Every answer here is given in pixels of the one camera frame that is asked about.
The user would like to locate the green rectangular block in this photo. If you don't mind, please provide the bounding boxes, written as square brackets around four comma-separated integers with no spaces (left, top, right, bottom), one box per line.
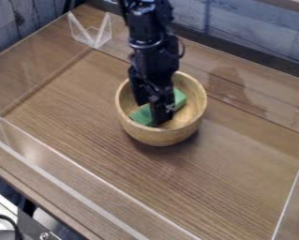
[129,88,187,127]

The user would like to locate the clear acrylic front barrier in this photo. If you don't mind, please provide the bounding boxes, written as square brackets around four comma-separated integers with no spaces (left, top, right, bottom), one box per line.
[0,116,201,240]

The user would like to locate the black cable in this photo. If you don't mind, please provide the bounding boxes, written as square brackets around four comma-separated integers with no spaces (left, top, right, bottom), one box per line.
[0,213,29,240]

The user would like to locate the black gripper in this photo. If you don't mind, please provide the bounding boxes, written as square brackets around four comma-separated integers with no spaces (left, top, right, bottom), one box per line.
[128,36,181,127]

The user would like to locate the clear acrylic corner bracket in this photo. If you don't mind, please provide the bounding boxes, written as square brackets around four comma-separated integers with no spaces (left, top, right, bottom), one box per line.
[68,12,110,49]

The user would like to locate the round wooden bowl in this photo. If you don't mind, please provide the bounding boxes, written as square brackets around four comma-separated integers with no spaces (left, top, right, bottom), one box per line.
[114,71,208,146]

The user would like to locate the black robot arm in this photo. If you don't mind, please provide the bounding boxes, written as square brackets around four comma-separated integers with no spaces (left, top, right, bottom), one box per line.
[117,0,181,126]

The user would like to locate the black metal mount with bolt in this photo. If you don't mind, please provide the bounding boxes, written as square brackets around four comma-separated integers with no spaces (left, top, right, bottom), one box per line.
[17,208,61,240]

